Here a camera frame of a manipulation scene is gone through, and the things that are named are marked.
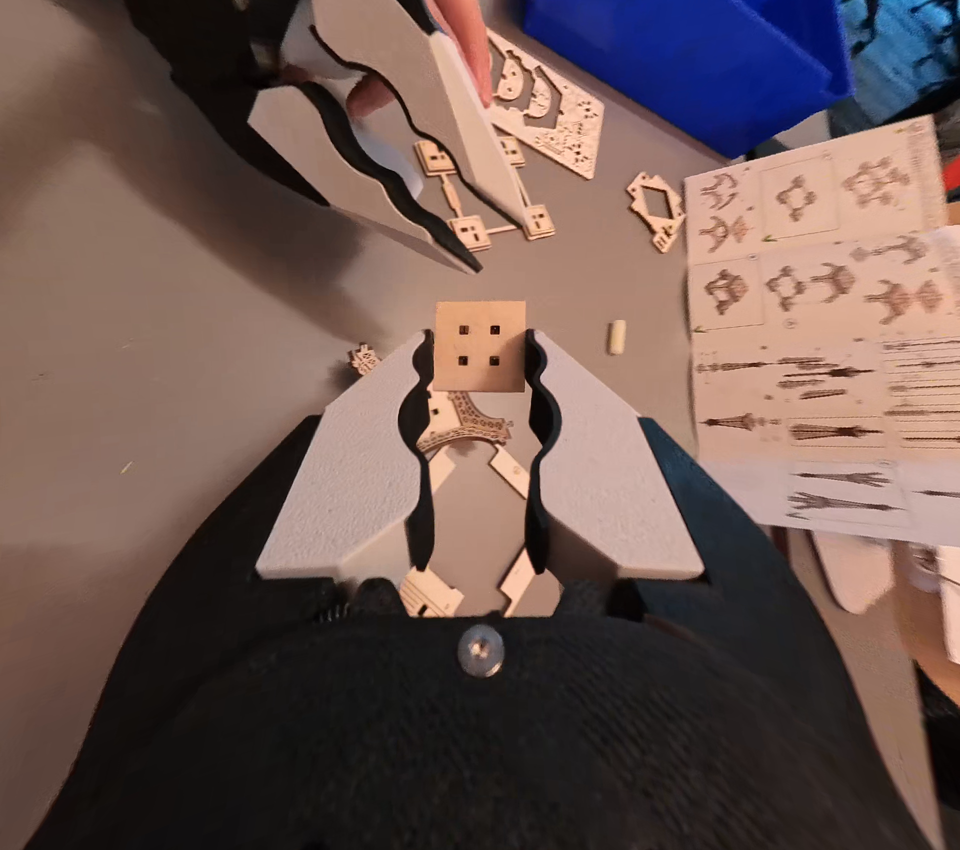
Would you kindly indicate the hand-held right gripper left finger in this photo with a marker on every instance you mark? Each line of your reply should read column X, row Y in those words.
column 345, row 490

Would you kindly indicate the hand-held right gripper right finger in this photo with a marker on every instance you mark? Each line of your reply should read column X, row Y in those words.
column 615, row 497

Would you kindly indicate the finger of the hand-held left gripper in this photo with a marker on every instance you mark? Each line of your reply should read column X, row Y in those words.
column 390, row 32
column 315, row 160

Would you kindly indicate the wooden tower base model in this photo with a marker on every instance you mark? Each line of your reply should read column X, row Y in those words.
column 472, row 419

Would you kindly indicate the square wooden plate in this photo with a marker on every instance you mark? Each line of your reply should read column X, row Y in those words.
column 480, row 345

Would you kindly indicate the grey desk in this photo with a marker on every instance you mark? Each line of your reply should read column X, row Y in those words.
column 187, row 340

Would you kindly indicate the small lacy wooden piece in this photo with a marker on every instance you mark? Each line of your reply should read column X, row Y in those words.
column 365, row 359

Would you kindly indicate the small white cylinder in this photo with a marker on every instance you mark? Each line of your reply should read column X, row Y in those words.
column 616, row 337

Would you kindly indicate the wooden four-square connector piece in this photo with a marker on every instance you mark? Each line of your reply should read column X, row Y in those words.
column 471, row 233

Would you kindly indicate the wooden parts sheet with arches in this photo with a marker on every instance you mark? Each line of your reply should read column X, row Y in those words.
column 570, row 130

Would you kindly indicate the white stand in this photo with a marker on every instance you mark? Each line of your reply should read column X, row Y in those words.
column 851, row 572

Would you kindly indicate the paper instruction sheet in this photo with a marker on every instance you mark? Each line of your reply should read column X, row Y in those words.
column 810, row 340

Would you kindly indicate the blue plastic bin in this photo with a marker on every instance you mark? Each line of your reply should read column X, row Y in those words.
column 675, row 40

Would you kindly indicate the wooden leftover frame sheet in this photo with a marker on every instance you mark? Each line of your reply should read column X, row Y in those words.
column 511, row 473

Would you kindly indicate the wooden diamond frame piece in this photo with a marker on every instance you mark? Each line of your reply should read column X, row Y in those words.
column 665, row 236

